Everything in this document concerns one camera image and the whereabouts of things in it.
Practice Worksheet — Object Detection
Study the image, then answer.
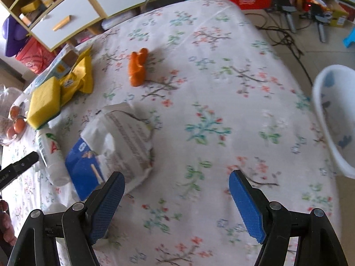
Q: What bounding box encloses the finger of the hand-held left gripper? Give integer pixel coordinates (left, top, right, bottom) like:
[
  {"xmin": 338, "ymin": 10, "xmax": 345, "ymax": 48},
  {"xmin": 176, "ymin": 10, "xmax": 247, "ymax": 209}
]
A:
[{"xmin": 0, "ymin": 151, "xmax": 39, "ymax": 192}]

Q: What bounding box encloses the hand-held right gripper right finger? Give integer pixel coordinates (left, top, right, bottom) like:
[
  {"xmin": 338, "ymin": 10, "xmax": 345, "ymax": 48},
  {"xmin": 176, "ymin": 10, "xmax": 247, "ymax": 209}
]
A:
[{"xmin": 229, "ymin": 170, "xmax": 348, "ymax": 266}]

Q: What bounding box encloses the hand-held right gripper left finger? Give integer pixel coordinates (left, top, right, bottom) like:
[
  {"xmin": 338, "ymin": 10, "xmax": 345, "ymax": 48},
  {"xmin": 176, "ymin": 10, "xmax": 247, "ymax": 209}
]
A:
[{"xmin": 8, "ymin": 171, "xmax": 126, "ymax": 266}]

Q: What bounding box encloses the white blue paper bag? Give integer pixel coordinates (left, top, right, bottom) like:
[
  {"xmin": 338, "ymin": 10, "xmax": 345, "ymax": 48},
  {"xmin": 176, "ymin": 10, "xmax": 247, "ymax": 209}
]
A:
[{"xmin": 65, "ymin": 102, "xmax": 155, "ymax": 201}]

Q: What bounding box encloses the light blue milk carton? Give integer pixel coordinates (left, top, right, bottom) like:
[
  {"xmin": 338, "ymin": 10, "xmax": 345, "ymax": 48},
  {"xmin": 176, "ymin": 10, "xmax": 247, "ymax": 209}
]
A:
[{"xmin": 37, "ymin": 44, "xmax": 81, "ymax": 87}]

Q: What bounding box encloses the white plastic bin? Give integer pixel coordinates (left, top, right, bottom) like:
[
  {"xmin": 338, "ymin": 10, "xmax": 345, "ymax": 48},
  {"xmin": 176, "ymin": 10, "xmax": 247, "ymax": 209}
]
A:
[{"xmin": 312, "ymin": 65, "xmax": 355, "ymax": 179}]

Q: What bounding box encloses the person's left hand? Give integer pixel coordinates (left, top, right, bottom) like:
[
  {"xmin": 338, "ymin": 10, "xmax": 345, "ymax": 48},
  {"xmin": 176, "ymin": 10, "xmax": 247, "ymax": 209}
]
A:
[{"xmin": 0, "ymin": 199, "xmax": 17, "ymax": 246}]

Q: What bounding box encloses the white plastic bottle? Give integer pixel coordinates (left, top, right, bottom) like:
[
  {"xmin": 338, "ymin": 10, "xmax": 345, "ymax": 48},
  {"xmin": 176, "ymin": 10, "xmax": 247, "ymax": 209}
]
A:
[{"xmin": 35, "ymin": 125, "xmax": 70, "ymax": 186}]

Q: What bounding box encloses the clear plastic fruit container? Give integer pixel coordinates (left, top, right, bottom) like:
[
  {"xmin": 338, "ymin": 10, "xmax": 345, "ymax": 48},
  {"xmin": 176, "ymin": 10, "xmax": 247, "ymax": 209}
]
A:
[{"xmin": 0, "ymin": 86, "xmax": 29, "ymax": 146}]

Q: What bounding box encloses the yellow sponge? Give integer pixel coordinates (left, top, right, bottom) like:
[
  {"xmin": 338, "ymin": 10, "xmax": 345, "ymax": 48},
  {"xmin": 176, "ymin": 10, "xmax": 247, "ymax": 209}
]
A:
[{"xmin": 27, "ymin": 77, "xmax": 62, "ymax": 130}]

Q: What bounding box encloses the floral tablecloth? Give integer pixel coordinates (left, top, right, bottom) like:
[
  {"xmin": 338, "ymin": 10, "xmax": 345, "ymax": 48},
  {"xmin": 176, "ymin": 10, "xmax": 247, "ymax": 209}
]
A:
[{"xmin": 0, "ymin": 0, "xmax": 342, "ymax": 266}]

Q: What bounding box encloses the yellow plastic packet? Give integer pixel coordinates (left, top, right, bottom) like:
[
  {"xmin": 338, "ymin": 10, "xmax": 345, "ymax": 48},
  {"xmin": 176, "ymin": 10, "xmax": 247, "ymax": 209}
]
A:
[{"xmin": 59, "ymin": 47, "xmax": 94, "ymax": 106}]

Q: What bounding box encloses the red gift bag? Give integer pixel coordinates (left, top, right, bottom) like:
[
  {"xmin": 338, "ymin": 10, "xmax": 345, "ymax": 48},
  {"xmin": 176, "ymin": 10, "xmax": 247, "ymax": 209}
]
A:
[{"xmin": 15, "ymin": 37, "xmax": 56, "ymax": 74}]

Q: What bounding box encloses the orange toy figure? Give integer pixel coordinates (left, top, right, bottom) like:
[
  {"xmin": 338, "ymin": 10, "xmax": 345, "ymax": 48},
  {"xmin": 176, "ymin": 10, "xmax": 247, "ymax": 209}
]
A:
[{"xmin": 128, "ymin": 48, "xmax": 149, "ymax": 87}]

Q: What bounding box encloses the narrow grey drawer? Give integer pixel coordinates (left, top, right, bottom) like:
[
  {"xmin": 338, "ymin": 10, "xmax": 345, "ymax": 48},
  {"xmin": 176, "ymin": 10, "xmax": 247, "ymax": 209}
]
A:
[{"xmin": 29, "ymin": 0, "xmax": 101, "ymax": 51}]

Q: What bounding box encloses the yellow box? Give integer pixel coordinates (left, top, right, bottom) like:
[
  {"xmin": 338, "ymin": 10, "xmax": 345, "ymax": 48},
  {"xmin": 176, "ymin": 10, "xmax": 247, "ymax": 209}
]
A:
[{"xmin": 21, "ymin": 0, "xmax": 42, "ymax": 13}]

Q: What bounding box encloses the clear plastic storage box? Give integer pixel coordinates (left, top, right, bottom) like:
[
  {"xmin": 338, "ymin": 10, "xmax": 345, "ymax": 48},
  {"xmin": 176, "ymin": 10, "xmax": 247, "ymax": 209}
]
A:
[{"xmin": 101, "ymin": 8, "xmax": 143, "ymax": 31}]

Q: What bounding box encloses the wooden cabinet with grey drawers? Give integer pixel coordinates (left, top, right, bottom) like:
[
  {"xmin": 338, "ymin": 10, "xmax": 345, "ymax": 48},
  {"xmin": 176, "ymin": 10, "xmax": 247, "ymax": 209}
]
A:
[{"xmin": 0, "ymin": 0, "xmax": 187, "ymax": 53}]

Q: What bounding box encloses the black grey hand tool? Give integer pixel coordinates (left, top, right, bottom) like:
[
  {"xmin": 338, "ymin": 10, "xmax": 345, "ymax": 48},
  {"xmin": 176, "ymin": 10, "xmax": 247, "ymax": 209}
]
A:
[
  {"xmin": 310, "ymin": 5, "xmax": 331, "ymax": 43},
  {"xmin": 277, "ymin": 0, "xmax": 298, "ymax": 33}
]

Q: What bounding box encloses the black floor cable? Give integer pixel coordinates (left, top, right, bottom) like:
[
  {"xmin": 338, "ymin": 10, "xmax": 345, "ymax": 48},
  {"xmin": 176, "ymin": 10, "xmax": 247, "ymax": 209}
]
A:
[{"xmin": 254, "ymin": 10, "xmax": 314, "ymax": 85}]

